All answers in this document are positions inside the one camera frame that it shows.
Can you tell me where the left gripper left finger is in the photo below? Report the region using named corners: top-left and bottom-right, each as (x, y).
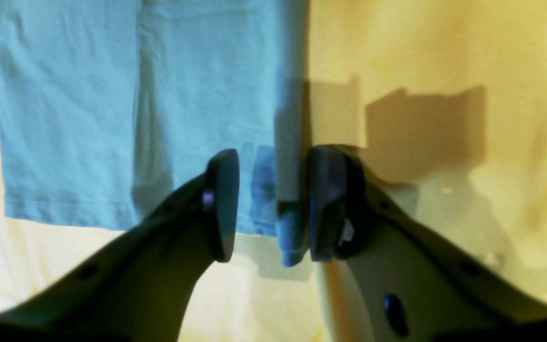
top-left (0, 149), bottom-right (240, 342)

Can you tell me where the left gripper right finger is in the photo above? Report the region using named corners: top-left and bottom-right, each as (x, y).
top-left (308, 145), bottom-right (547, 342)

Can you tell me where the green T-shirt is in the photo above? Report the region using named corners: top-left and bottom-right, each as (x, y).
top-left (0, 0), bottom-right (308, 267)

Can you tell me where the yellow table cloth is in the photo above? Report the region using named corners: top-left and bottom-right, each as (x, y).
top-left (0, 0), bottom-right (547, 342)

